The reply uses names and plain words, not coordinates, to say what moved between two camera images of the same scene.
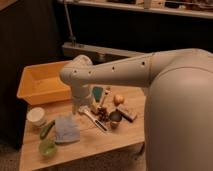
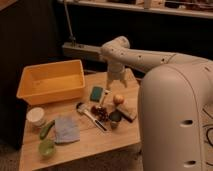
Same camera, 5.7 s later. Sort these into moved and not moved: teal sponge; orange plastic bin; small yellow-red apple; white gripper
Moved: white gripper
Not moved: small yellow-red apple; teal sponge; orange plastic bin
